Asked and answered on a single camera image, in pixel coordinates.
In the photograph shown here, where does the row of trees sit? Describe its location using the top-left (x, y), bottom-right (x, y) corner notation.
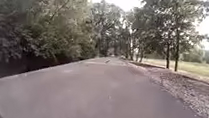
top-left (118, 0), bottom-right (209, 74)

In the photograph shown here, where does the grass field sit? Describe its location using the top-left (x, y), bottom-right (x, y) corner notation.
top-left (138, 57), bottom-right (209, 80)

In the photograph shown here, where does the dark earth bank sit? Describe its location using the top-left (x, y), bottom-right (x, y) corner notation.
top-left (0, 52), bottom-right (94, 85)

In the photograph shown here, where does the gravel strip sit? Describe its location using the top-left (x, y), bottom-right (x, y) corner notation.
top-left (123, 59), bottom-right (209, 118)

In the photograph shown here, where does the wood of dense trees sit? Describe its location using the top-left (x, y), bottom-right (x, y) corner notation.
top-left (0, 0), bottom-right (126, 69)

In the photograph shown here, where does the grey asphalt path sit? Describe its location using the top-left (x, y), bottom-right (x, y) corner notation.
top-left (0, 52), bottom-right (209, 118)

